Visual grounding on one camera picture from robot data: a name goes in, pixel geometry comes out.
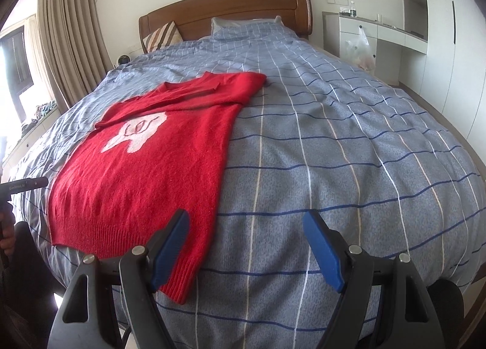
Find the person's left hand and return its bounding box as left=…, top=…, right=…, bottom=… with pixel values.
left=0, top=202, right=16, bottom=257

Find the striped brown cushion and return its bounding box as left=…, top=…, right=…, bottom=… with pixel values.
left=142, top=21, right=184, bottom=54

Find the white wardrobe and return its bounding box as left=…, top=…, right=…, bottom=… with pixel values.
left=407, top=0, right=485, bottom=161

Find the white window bench cabinet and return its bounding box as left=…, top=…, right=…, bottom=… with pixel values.
left=2, top=108, right=60, bottom=182

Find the grey pillow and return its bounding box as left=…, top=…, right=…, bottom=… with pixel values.
left=211, top=16, right=283, bottom=34

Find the brown wooden headboard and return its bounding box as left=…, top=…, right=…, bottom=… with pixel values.
left=139, top=0, right=313, bottom=40

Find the grey plaid duvet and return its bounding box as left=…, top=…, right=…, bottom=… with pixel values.
left=13, top=24, right=485, bottom=348

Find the small white fan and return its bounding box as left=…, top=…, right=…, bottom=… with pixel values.
left=117, top=54, right=131, bottom=65

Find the red knit sweater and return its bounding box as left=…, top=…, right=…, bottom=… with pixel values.
left=46, top=71, right=266, bottom=304

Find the beige curtain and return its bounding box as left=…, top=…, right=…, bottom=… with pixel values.
left=37, top=0, right=113, bottom=113

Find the white built-in desk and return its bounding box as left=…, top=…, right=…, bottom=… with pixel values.
left=322, top=12, right=427, bottom=90

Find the green bottle on desk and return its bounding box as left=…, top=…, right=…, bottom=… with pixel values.
left=349, top=1, right=357, bottom=18

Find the white plastic bag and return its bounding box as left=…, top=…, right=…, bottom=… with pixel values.
left=344, top=26, right=376, bottom=72

